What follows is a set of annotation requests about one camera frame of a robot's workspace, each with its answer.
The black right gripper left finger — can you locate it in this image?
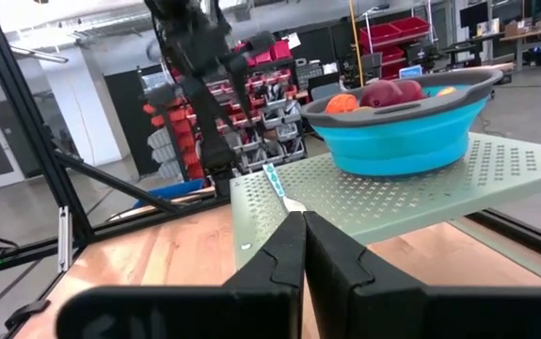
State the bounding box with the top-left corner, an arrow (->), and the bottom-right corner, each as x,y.
56,210 -> 307,339

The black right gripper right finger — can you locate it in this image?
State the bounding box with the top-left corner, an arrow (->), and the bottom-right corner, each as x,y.
303,210 -> 541,339

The toy orange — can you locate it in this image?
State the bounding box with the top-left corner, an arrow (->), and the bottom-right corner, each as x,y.
324,92 -> 360,115

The dark red toy plum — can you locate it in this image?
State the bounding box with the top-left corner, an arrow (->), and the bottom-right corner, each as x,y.
358,79 -> 406,109
394,79 -> 427,105

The pale green perforated metal shelf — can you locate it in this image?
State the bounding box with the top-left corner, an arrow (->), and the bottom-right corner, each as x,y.
229,132 -> 541,287

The blue bin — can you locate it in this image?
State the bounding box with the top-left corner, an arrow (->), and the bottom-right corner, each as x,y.
132,177 -> 206,209

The storage bin rack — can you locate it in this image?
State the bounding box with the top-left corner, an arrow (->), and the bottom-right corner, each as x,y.
141,40 -> 308,183

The blue collapsible bowl grey rim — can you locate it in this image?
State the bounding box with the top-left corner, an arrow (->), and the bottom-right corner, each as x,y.
300,67 -> 505,179

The black table edge clamp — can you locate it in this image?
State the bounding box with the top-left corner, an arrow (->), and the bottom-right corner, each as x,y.
4,298 -> 52,331

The rack of red bins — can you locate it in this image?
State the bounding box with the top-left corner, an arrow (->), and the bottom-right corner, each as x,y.
358,15 -> 432,81

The cluttered wooden desk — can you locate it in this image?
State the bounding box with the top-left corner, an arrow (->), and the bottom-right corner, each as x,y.
499,18 -> 541,73

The hanging yellow cable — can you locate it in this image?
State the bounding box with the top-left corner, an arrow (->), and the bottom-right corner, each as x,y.
347,0 -> 366,89

